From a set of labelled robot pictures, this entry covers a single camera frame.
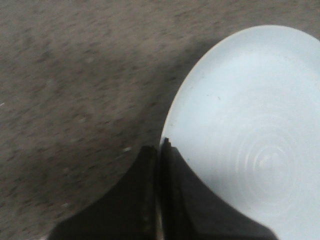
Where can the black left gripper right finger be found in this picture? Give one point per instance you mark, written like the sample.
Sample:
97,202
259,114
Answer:
191,211

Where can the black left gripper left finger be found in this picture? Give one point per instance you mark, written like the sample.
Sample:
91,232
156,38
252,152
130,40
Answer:
125,212

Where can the light blue round plate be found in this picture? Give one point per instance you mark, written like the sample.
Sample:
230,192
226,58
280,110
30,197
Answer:
247,121

